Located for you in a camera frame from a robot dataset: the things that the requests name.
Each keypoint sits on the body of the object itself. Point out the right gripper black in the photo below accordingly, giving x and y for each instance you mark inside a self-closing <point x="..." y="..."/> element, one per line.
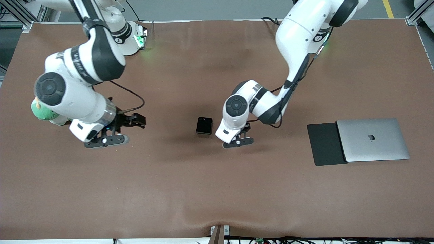
<point x="123" y="121"/>

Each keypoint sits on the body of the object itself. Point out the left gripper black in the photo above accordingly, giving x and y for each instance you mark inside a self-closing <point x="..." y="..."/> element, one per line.
<point x="245" y="129"/>

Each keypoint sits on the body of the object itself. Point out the black flip phone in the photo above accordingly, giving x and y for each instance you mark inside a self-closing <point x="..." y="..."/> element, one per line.
<point x="204" y="126"/>

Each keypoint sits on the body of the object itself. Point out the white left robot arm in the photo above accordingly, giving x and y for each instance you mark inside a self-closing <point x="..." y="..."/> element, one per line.
<point x="295" y="37"/>

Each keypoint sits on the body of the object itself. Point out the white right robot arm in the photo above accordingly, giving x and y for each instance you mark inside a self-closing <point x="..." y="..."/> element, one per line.
<point x="67" y="95"/>

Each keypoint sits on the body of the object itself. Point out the black mouse pad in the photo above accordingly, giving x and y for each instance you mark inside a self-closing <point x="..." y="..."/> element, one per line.
<point x="323" y="145"/>

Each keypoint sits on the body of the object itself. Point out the green plush dinosaur toy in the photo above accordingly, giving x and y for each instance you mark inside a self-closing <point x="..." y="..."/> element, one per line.
<point x="39" y="113"/>

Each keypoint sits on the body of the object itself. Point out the silver closed laptop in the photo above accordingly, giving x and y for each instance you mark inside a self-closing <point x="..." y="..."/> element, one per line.
<point x="373" y="145"/>

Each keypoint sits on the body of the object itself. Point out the black left camera mount bar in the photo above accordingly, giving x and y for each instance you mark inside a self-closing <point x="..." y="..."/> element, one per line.
<point x="245" y="141"/>

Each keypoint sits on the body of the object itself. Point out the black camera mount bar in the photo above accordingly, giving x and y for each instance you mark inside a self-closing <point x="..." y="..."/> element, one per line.
<point x="98" y="142"/>
<point x="245" y="141"/>

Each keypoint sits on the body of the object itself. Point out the black right camera mount bar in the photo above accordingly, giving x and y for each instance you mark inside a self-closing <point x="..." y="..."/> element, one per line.
<point x="98" y="142"/>

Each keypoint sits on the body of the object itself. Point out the brown camera post with brackets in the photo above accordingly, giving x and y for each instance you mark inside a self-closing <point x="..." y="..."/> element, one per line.
<point x="217" y="237"/>

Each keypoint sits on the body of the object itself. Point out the aluminium frame profile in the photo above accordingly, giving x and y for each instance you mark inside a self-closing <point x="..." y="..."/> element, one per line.
<point x="27" y="25"/>
<point x="415" y="17"/>

